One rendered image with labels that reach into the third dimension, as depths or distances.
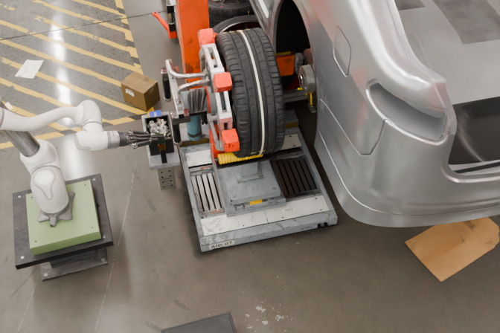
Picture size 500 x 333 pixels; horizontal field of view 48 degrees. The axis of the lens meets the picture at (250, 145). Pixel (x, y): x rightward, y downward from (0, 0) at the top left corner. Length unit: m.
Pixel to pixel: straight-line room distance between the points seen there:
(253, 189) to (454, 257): 1.23
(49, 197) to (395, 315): 1.92
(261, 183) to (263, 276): 0.54
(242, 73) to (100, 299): 1.48
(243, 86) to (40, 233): 1.33
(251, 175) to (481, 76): 1.39
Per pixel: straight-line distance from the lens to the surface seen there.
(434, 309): 3.34
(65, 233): 3.15
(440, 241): 3.58
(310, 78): 3.04
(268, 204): 3.39
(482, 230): 3.71
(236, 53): 2.74
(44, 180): 3.03
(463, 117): 3.01
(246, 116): 2.69
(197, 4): 3.18
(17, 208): 3.43
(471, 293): 3.46
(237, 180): 3.39
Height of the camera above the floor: 2.84
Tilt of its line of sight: 47 degrees down
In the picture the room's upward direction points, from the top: straight up
